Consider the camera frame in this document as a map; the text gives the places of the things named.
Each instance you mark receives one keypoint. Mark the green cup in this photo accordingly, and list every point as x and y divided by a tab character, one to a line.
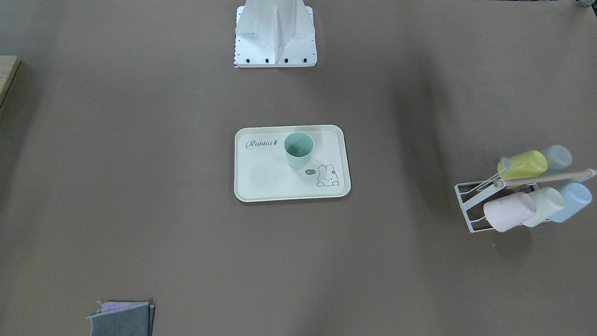
298	149

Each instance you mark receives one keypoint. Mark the cream rabbit tray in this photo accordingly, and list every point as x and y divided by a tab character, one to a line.
262	171

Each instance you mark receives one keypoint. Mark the pink cup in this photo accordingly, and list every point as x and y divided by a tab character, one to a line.
509	211

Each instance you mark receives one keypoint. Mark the yellow cup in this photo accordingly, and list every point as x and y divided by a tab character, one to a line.
525	165

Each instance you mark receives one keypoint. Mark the cream white cup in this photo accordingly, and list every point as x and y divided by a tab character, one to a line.
548	201

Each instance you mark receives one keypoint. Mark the pale blue-white cup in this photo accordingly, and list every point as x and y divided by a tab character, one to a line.
557	157

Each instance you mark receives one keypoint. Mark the light blue cup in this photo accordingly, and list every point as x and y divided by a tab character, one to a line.
577	196

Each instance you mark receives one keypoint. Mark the grey folded cloth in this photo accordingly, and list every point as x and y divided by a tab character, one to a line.
122	319

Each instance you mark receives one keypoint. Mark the wooden cutting board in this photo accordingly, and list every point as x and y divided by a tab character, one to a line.
8	68

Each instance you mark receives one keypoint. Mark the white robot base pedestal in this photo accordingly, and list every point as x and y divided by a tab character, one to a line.
275	34

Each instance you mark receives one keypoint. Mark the white wire cup rack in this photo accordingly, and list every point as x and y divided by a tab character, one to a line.
472	196

